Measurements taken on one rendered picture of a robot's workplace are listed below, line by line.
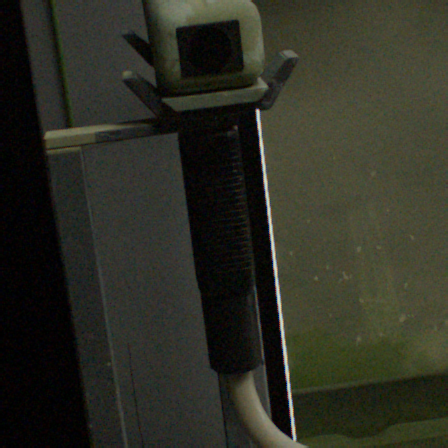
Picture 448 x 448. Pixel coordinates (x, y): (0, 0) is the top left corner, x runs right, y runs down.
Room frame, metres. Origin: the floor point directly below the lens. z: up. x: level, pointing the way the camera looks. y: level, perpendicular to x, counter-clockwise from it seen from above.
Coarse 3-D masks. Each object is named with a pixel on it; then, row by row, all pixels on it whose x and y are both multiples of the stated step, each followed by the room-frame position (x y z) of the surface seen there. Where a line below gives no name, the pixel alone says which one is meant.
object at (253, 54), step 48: (144, 0) 0.70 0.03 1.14; (192, 0) 0.55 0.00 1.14; (240, 0) 0.54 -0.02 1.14; (240, 48) 0.53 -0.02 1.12; (192, 96) 0.53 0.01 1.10; (240, 96) 0.53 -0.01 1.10; (192, 144) 0.64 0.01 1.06; (192, 192) 0.64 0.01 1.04; (240, 192) 0.64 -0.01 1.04; (192, 240) 0.64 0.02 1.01; (240, 240) 0.64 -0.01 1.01; (240, 288) 0.64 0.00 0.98; (240, 336) 0.64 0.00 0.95
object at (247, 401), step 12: (252, 372) 0.65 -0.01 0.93; (228, 384) 0.65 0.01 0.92; (240, 384) 0.65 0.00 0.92; (252, 384) 0.65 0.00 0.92; (228, 396) 0.65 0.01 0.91; (240, 396) 0.65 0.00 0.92; (252, 396) 0.65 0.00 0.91; (240, 408) 0.65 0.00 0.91; (252, 408) 0.65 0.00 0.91; (240, 420) 0.65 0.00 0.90; (252, 420) 0.65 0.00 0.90; (264, 420) 0.65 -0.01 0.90; (252, 432) 0.65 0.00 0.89; (264, 432) 0.65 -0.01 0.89; (276, 432) 0.65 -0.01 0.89; (264, 444) 0.65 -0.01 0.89; (276, 444) 0.65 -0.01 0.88; (288, 444) 0.65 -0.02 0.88
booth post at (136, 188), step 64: (64, 0) 1.12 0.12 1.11; (128, 0) 1.12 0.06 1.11; (128, 64) 1.12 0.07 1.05; (64, 128) 1.12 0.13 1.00; (128, 192) 1.12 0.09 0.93; (128, 256) 1.12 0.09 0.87; (192, 256) 1.12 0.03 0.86; (128, 320) 1.12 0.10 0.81; (192, 320) 1.12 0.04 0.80; (128, 384) 1.12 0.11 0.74; (192, 384) 1.12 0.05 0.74; (256, 384) 1.12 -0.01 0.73
